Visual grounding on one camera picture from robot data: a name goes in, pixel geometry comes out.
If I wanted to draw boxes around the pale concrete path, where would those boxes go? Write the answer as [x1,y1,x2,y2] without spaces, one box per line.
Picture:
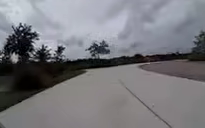
[0,61,205,128]

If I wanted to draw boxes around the small dark tree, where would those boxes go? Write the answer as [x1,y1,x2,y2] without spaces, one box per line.
[53,45,67,63]
[35,44,53,64]

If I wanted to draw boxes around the grey gravel ground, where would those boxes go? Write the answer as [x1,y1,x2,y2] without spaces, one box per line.
[139,59,205,84]

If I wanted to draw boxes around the tall dark tree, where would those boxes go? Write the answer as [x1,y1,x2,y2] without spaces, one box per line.
[3,22,40,64]

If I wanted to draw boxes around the dark grass verge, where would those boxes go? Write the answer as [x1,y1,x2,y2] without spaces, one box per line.
[0,68,88,115]

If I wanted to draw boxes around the dark low hedge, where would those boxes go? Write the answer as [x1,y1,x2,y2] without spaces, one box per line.
[0,52,193,77]

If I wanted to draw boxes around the lone dark tree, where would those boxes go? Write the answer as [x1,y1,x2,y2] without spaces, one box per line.
[85,39,111,60]

